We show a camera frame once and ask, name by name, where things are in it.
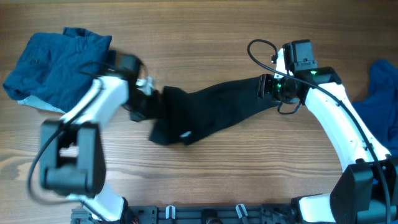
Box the black t-shirt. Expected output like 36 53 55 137
149 77 277 146

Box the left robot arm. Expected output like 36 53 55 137
29 71 157 223

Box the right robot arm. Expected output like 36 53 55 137
258 67 397 223

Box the folded dark blue garment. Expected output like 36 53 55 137
2 27 114 113

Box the blue t-shirt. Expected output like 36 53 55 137
353 60 397 157

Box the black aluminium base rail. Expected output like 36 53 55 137
70 203 299 224

